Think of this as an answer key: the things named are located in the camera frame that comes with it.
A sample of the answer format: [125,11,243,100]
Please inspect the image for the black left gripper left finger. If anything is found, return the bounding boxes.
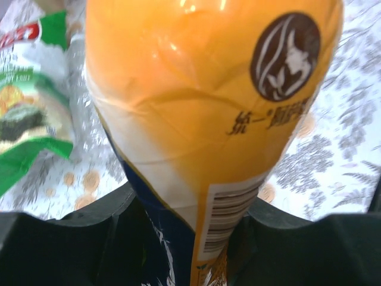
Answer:
[0,181,197,286]

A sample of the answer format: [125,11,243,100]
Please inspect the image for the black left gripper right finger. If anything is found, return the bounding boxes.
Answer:
[227,188,380,285]

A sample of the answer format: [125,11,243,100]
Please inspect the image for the orange milk tea bottle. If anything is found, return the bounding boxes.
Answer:
[85,1,343,285]

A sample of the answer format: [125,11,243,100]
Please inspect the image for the floral table mat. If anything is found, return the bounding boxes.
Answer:
[1,1,380,220]

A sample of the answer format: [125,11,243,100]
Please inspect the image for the green chips bag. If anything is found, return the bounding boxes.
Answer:
[1,10,75,194]

